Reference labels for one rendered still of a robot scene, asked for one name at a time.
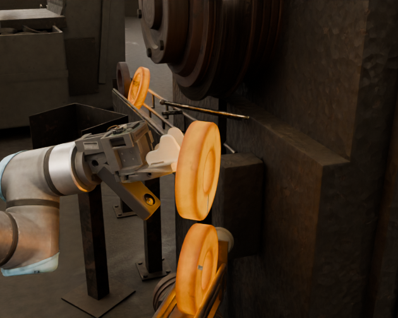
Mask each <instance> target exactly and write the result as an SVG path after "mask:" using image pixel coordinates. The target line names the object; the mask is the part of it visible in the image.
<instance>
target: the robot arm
mask: <svg viewBox="0 0 398 318"><path fill-rule="evenodd" d="M114 126H117V127H116V128H113V129H110V128H112V127H114ZM114 126H111V127H109V128H108V129H107V131H106V132H104V133H100V134H94V135H92V133H89V134H84V135H83V136H82V137H81V138H79V139H77V140H76V141H74V142H70V143H65V144H59V145H55V146H49V147H45V148H39V149H36V150H30V151H28V150H24V151H19V152H17V153H15V154H12V155H9V156H7V157H5V158H4V159H3V160H2V161H1V162H0V198H1V199H2V200H3V201H4V202H6V211H0V268H1V272H2V273H3V275H4V276H18V275H25V274H38V273H50V272H53V271H55V270H56V268H57V266H58V257H59V253H60V250H59V205H60V197H61V196H69V195H73V194H81V193H86V192H90V191H92V190H94V189H95V187H96V185H99V184H101V183H102V181H104V182H105V183H106V184H107V185H108V186H109V187H110V188H111V189H112V190H113V191H114V192H115V193H116V194H117V195H118V196H119V197H120V198H121V199H122V200H123V201H124V202H125V203H126V204H127V205H128V206H129V207H130V208H131V209H132V210H133V211H134V212H135V213H136V214H137V215H138V216H139V217H140V218H141V219H142V220H147V219H148V218H149V217H150V216H151V215H152V214H153V213H154V212H155V210H156V209H157V208H158V207H159V206H160V200H159V199H158V198H157V197H156V196H155V195H154V194H153V193H152V192H151V191H150V190H149V189H148V188H147V187H146V186H145V185H144V184H143V183H142V182H140V181H142V180H149V179H154V178H157V177H161V176H164V175H168V174H171V173H173V172H176V167H177V162H178V156H179V151H180V147H181V143H182V141H183V138H184V136H183V134H182V132H181V131H180V130H179V129H178V128H176V127H173V128H170V129H169V130H168V133H167V134H165V135H163V136H161V138H160V143H159V144H157V145H156V146H155V148H154V149H153V146H152V143H153V142H154V139H153V137H152V133H151V130H148V126H147V122H146V120H144V121H138V122H132V123H128V124H122V125H114ZM108 130H110V131H109V132H108Z"/></svg>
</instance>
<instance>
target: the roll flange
mask: <svg viewBox="0 0 398 318"><path fill-rule="evenodd" d="M283 16H284V0H251V13H250V29H249V35H248V43H247V46H246V52H245V55H244V60H243V64H242V66H241V70H240V72H239V74H238V77H237V79H236V80H235V82H234V84H233V85H232V86H231V88H230V89H229V90H228V91H227V92H225V93H224V94H221V95H211V96H212V97H214V98H218V99H221V98H227V97H230V96H231V95H232V94H233V93H234V92H235V91H236V90H237V89H238V88H239V86H240V84H241V83H245V82H252V81H256V80H258V79H259V78H261V77H262V76H263V75H264V74H265V72H266V71H267V69H268V68H269V66H270V64H271V62H272V60H273V58H274V56H275V52H276V50H277V46H278V43H279V39H280V33H281V30H282V22H283Z"/></svg>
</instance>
